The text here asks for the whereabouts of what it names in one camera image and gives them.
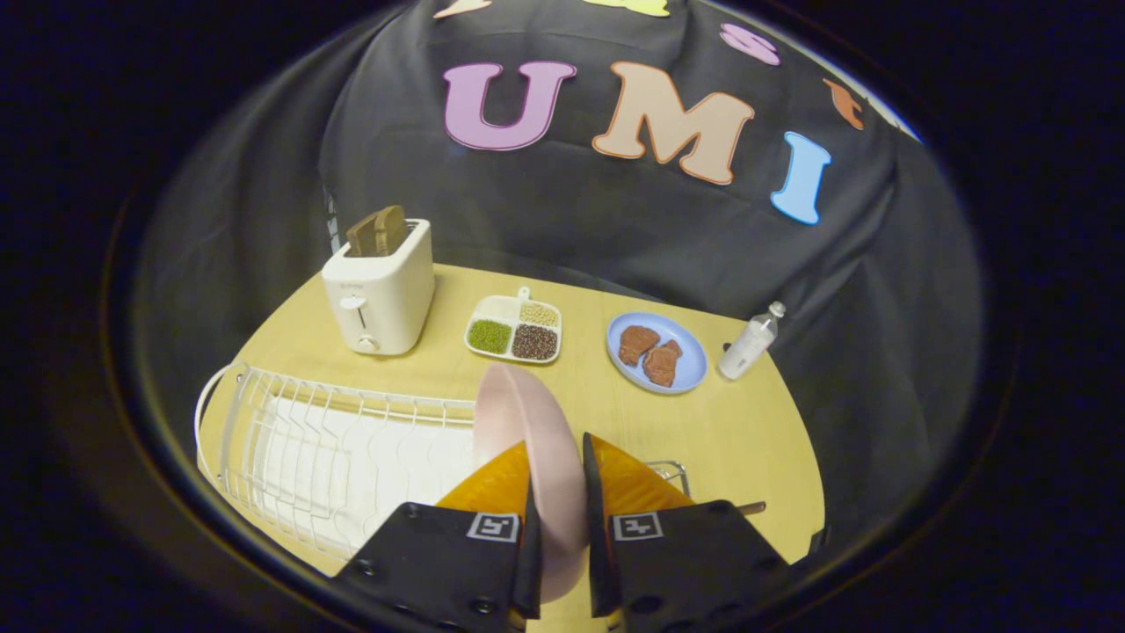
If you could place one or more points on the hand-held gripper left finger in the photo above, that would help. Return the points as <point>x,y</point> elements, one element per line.
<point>528,563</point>

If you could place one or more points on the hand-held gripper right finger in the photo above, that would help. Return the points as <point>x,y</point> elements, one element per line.
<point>598,563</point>

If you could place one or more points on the pink plate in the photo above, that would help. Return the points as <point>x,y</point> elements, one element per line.
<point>536,440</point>

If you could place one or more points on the blue plate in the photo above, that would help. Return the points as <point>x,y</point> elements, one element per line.
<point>694,360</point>

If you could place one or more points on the brown meat piece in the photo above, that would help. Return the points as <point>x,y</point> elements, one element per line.
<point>663,362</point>
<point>636,343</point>

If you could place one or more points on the white divided tray with beans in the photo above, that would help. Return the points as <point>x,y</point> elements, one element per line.
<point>515,329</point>

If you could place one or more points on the small white plastic bottle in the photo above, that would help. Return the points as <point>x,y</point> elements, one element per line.
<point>747,345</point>

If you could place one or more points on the white toaster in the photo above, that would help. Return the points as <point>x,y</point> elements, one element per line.
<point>380,294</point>

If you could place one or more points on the black backdrop cloth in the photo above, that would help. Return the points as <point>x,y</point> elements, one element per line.
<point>615,220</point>

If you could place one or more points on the brown toast slice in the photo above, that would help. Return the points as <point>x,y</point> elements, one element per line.
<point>392,229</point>
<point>362,236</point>

